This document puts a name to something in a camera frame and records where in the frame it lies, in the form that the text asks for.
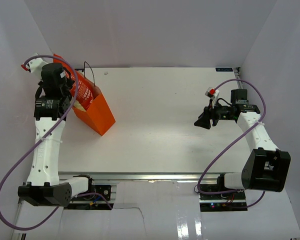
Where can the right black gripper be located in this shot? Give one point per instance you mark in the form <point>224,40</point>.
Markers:
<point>204,121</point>

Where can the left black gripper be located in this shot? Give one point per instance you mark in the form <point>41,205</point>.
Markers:
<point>70,83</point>

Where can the large red chip bag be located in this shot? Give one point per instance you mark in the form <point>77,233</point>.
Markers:
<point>87,92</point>

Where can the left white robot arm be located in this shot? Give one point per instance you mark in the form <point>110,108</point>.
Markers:
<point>52,99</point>

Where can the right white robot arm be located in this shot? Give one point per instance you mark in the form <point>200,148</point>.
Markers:
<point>267,167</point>

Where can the orange paper bag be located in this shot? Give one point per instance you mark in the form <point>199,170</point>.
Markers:
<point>98,116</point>

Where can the blue label sticker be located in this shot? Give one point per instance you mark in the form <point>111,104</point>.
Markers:
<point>224,69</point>

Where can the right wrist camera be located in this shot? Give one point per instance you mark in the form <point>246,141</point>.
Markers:
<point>213,95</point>

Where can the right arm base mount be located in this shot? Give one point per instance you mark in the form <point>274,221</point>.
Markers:
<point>228,202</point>

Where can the aluminium table frame rail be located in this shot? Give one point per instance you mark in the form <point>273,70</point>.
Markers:
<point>133,176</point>

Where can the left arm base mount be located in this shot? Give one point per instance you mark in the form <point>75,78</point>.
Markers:
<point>97,198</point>

